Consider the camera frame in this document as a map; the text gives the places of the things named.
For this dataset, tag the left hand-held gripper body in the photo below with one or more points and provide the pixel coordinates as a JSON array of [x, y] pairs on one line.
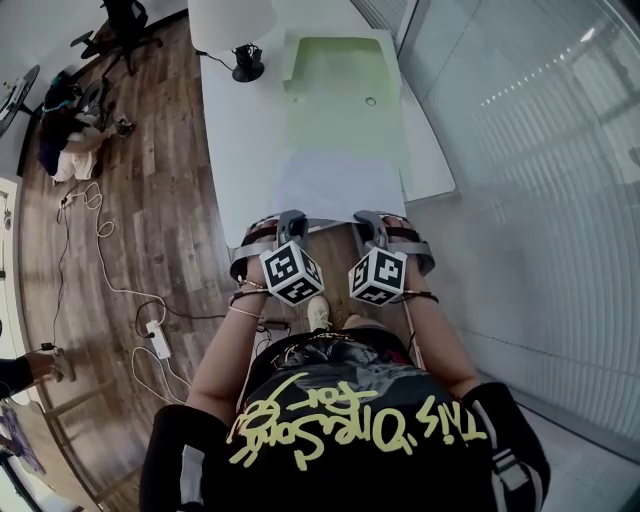
[[292, 275]]

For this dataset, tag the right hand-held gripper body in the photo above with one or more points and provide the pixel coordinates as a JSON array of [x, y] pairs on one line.
[[382, 272]]

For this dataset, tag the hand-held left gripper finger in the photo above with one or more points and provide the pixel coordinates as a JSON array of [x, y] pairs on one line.
[[292, 227]]

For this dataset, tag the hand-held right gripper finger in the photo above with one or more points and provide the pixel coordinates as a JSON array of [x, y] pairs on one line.
[[375, 232]]

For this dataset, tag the grey cloth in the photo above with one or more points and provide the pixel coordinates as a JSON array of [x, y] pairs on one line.
[[340, 190]]

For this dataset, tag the light green mat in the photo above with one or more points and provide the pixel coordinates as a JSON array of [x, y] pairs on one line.
[[345, 100]]

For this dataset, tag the person's left forearm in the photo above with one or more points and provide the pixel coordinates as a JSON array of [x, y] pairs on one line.
[[225, 360]]

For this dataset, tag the person's right forearm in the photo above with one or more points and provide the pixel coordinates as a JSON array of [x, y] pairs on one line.
[[445, 345]]

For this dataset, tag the person's right hand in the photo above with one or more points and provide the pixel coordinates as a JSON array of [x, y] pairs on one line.
[[415, 280]]

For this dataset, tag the person's left hand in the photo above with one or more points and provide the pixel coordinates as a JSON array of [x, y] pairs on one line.
[[255, 272]]

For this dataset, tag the person's left white shoe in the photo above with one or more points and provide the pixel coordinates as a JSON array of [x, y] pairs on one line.
[[318, 312]]

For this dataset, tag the person's right leg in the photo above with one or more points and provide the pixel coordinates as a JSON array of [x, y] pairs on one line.
[[367, 322]]

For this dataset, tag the gold bangle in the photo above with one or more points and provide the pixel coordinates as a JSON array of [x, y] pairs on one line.
[[244, 311]]

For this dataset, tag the white power strip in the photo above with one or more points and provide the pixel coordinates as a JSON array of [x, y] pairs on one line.
[[157, 340]]

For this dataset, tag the white venetian blinds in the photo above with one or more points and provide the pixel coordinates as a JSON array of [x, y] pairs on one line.
[[550, 225]]

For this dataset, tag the person's black printed t-shirt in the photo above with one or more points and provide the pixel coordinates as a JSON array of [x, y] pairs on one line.
[[350, 450]]

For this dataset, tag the white table lamp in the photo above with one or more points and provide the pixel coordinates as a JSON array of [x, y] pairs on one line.
[[230, 22]]

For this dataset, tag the black power adapter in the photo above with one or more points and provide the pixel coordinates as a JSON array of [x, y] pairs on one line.
[[47, 346]]

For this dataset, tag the black office chair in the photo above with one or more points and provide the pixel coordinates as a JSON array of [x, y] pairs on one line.
[[125, 30]]

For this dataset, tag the wooden table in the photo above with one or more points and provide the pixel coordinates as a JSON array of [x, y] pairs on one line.
[[75, 425]]

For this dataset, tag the purple cloth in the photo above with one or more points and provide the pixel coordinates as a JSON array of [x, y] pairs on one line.
[[20, 440]]

